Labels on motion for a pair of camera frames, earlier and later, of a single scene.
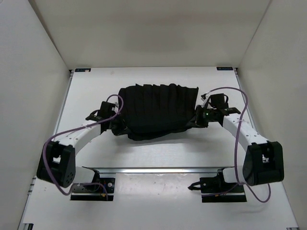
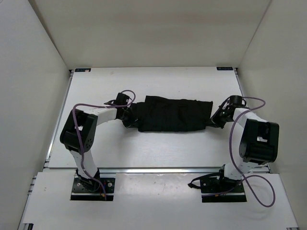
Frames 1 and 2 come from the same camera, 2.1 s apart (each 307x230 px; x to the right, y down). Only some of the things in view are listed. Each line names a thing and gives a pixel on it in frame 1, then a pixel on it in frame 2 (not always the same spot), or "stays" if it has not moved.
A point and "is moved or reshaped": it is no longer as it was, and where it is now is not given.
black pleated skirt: (150, 111) is moved or reshaped
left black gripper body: (117, 126) to (125, 116)
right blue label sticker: (224, 68) stays
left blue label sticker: (82, 69) stays
